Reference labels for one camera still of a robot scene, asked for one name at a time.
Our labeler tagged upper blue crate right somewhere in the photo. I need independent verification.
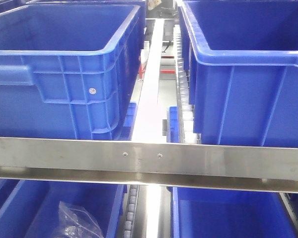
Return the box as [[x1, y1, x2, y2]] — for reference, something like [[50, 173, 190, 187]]
[[181, 0, 298, 147]]

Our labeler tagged blue plastic crate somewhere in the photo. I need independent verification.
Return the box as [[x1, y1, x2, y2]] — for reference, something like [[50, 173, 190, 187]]
[[172, 187, 297, 238], [0, 180, 127, 238]]

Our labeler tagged blue plastic crate middle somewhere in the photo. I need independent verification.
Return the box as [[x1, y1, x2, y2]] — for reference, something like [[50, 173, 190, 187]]
[[0, 180, 127, 238]]

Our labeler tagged upper blue crate left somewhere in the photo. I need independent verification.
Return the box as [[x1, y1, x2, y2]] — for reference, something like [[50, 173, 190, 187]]
[[0, 3, 143, 140]]

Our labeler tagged upper steel shelf rail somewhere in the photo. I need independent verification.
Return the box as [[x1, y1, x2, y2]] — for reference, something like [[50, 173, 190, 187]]
[[0, 137, 298, 193]]

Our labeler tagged blue plastic crate right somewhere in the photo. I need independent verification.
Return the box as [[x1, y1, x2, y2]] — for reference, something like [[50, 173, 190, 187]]
[[172, 187, 297, 238]]

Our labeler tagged clear plastic bag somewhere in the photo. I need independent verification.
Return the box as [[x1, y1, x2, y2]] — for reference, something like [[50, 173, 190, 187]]
[[51, 201, 104, 238]]

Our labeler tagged white roller conveyor track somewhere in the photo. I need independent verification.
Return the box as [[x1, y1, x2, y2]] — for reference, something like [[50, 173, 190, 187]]
[[173, 25, 200, 144]]

